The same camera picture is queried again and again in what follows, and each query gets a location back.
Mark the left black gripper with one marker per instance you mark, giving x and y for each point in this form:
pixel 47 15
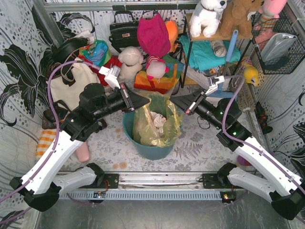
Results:
pixel 128 99

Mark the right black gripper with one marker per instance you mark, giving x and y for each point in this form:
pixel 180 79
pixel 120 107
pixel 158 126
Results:
pixel 194 103

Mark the yellow translucent trash bag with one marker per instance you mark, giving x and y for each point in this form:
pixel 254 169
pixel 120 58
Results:
pixel 144 129

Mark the teal plastic trash bin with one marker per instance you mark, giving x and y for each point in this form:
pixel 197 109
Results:
pixel 147 150

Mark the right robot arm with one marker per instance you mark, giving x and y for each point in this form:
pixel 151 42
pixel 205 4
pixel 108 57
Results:
pixel 282 188

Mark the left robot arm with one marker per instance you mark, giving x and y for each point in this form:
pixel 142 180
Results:
pixel 41 187

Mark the crumpled white paper trash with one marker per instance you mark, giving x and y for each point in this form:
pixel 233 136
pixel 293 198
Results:
pixel 158 121

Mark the colourful printed cloth bag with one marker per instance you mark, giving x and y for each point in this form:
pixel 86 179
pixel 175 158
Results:
pixel 97 53

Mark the magenta fabric bag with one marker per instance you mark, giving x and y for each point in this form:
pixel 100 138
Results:
pixel 153 36

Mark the cream canvas tote bag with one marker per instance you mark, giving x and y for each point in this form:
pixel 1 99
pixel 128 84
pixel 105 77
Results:
pixel 83 76

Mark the brown patterned bag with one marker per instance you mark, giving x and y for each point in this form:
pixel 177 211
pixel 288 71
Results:
pixel 48 120

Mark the rainbow striped folded cloth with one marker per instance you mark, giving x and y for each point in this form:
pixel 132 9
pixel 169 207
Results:
pixel 172 74

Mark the blue floor sweeper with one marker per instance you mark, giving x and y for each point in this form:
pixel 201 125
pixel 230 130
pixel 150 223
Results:
pixel 232 43

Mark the pink plush doll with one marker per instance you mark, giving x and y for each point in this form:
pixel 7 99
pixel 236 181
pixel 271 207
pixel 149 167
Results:
pixel 156 67

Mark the cream plush sheep toy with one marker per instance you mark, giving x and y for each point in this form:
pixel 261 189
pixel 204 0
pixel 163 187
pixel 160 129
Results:
pixel 131 59

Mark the red folded cloth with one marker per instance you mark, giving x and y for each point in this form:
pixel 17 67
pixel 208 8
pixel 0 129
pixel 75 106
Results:
pixel 113 61

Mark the teal folded cloth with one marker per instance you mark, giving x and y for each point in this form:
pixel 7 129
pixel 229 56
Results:
pixel 202 56

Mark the beige chenille mop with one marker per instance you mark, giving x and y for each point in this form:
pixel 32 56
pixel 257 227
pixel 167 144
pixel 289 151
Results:
pixel 246 105

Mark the wooden metal shelf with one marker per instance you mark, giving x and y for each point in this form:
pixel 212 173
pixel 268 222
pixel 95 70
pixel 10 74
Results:
pixel 217 36

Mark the black leather handbag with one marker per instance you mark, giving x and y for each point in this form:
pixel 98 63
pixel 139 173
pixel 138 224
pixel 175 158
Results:
pixel 124 34

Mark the yellow plush duck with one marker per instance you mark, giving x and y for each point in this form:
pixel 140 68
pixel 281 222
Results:
pixel 250 73

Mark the pink glasses case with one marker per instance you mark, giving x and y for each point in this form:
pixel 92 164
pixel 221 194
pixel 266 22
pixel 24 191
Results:
pixel 82 153

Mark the orange plush toy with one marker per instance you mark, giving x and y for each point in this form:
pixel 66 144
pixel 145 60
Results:
pixel 172 29

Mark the dark patterned cloth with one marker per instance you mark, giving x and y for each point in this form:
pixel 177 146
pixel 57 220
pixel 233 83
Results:
pixel 262 119

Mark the white plush dog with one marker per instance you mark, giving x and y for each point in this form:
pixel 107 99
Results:
pixel 206 17

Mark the orange checked towel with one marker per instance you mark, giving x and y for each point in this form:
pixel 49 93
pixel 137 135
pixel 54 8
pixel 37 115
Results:
pixel 46 139

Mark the brown plush bear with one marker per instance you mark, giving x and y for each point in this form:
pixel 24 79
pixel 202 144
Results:
pixel 235 15

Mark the silver foil pouch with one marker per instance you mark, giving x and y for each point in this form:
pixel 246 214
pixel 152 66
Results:
pixel 277 46

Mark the pink plush toy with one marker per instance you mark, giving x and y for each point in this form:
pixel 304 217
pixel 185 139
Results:
pixel 270 12

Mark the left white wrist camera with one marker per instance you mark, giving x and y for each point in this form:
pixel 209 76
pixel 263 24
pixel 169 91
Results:
pixel 111 76

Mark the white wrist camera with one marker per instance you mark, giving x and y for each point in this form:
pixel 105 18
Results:
pixel 111 76
pixel 215 85

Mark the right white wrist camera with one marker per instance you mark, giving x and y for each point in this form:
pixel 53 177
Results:
pixel 215 85

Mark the metal base rail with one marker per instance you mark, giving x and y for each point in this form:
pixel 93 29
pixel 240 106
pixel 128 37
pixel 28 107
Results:
pixel 156 186

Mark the black wire basket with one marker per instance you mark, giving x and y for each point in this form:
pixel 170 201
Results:
pixel 291 59

